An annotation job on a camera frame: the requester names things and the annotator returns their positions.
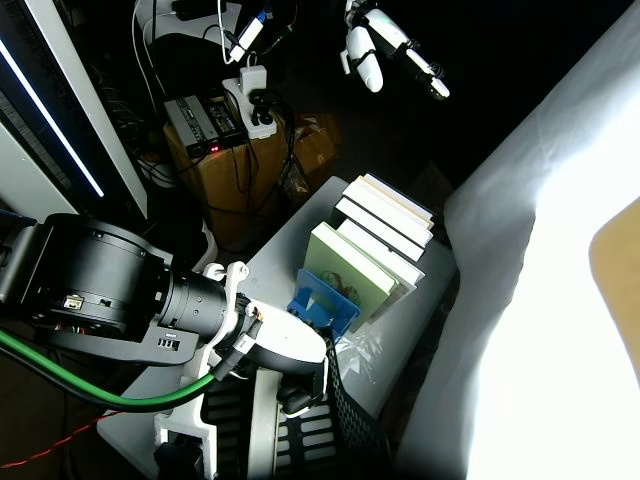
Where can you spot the black Century book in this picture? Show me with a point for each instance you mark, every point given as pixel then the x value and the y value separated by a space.
pixel 400 201

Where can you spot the small brown cardboard box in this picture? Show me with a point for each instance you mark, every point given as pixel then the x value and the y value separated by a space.
pixel 320 150

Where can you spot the black power supply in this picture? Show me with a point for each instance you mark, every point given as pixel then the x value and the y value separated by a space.
pixel 227 122

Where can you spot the black plug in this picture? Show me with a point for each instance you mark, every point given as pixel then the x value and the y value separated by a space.
pixel 262 119
pixel 260 97

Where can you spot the clear plastic film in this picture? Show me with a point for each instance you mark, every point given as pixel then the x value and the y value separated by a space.
pixel 360 350

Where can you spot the cream hardcover book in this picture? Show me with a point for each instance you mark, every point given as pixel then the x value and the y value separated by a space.
pixel 262 430

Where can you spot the blue bookend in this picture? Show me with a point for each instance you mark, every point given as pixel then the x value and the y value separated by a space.
pixel 345 312

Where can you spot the white charger block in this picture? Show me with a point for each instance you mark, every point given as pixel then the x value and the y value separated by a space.
pixel 252 79

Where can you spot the white spine K book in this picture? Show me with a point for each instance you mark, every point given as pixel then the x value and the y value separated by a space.
pixel 385 230

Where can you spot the tan wooden board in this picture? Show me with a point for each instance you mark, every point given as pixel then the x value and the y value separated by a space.
pixel 620 280

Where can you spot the white backdrop cloth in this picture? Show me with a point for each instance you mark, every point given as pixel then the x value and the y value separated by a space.
pixel 500 250

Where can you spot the light green book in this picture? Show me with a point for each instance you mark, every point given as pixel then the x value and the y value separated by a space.
pixel 330 255

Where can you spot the large brown cardboard box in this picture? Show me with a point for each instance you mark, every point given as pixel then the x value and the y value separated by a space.
pixel 225 190

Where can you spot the black Let It Be book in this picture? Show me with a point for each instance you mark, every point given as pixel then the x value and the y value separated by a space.
pixel 390 260

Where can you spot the black three-slot file rack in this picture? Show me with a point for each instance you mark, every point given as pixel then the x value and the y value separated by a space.
pixel 372 435

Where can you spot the tan spine book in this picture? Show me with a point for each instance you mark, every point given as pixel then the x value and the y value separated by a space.
pixel 392 214

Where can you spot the white curved panel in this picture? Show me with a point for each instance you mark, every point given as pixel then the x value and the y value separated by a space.
pixel 165 25

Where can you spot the white power strip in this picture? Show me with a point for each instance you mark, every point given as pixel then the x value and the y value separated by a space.
pixel 265 132

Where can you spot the white usb dongle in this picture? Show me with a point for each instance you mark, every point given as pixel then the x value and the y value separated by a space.
pixel 248 35

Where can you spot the white column with light strip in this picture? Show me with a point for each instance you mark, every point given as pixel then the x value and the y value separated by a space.
pixel 25 175

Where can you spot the crumpled brown wrapper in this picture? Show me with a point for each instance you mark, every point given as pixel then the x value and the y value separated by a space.
pixel 295 182

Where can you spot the silver power supply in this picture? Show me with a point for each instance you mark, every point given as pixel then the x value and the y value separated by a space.
pixel 190 122

